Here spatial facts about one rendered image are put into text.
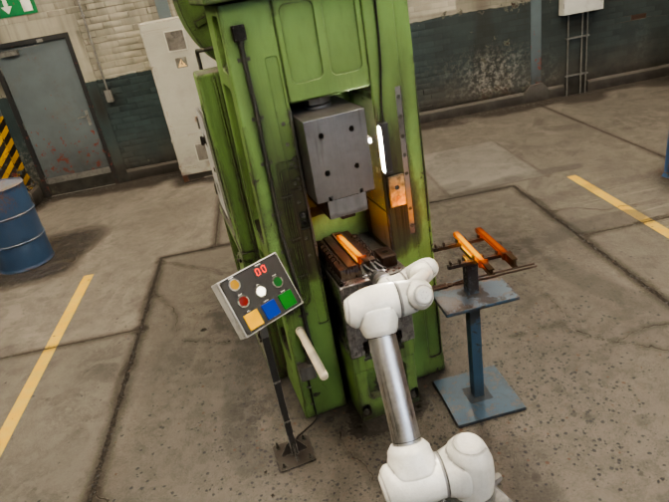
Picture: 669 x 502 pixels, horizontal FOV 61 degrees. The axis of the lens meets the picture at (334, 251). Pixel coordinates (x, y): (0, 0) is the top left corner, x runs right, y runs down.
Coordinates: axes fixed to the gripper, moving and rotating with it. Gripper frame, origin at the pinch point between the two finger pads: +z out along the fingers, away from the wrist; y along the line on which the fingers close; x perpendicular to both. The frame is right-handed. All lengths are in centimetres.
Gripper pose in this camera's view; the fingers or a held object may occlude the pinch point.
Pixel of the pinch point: (364, 262)
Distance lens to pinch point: 287.2
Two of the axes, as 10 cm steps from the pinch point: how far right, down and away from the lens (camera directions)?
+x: -1.5, -8.8, -4.4
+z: -3.2, -3.8, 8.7
